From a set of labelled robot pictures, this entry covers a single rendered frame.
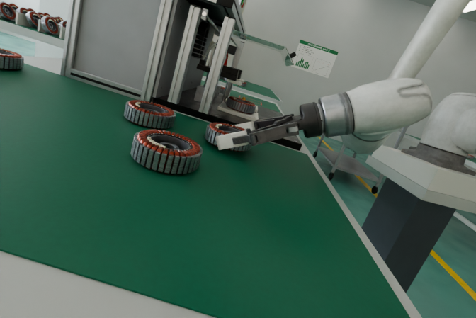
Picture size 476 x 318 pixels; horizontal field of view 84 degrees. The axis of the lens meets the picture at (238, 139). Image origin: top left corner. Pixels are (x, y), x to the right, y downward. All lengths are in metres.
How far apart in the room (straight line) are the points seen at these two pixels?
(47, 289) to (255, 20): 6.29
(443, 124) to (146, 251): 1.10
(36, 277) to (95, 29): 0.75
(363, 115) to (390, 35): 6.45
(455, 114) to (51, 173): 1.17
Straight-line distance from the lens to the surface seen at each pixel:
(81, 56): 0.94
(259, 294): 0.27
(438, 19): 0.80
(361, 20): 6.80
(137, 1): 0.87
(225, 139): 0.55
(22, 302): 0.25
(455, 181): 1.13
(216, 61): 0.80
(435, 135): 1.21
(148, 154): 0.40
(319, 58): 6.48
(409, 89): 0.61
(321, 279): 0.33
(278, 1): 6.50
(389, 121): 0.59
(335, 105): 0.57
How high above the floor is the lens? 0.93
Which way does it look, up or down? 15 degrees down
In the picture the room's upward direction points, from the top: 18 degrees clockwise
